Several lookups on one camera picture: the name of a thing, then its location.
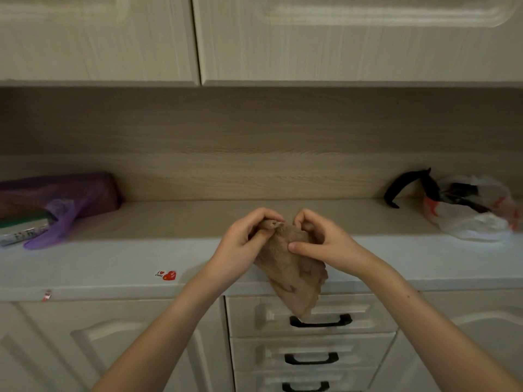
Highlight black items in bag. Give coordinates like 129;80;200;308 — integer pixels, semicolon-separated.
439;183;493;214

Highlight person's right forearm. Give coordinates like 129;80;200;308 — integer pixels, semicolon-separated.
359;257;523;392

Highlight cream drawer front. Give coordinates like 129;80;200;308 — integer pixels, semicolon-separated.
226;293;398;338
234;367;378;392
230;333;396;372

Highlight beige fuzzy sock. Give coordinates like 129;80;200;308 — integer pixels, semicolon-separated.
249;219;329;321

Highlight purple plastic bag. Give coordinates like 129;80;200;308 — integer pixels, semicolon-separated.
0;171;122;250

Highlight cream lower cabinet door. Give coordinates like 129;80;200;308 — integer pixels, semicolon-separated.
367;290;523;392
0;298;234;392

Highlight person's right hand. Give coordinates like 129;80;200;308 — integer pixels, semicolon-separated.
288;208;370;279

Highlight cream upper cabinet door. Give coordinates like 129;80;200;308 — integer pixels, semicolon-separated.
0;0;200;87
191;0;523;88

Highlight cream cabinet door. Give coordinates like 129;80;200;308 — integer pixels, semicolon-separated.
367;290;523;392
0;298;234;392
191;0;523;88
0;0;200;87

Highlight black hair claw clip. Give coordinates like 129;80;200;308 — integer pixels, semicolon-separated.
383;167;442;209

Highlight flat green and white box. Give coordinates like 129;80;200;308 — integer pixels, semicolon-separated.
0;216;56;247

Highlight black drawer handle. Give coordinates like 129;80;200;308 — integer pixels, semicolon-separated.
289;314;353;328
281;381;330;392
284;352;340;366

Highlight person's left hand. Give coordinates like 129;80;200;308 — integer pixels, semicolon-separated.
205;207;286;285

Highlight person's left forearm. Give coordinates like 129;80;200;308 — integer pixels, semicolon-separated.
91;268;230;392

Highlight white plastic bag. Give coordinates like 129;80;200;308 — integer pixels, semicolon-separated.
422;174;522;241

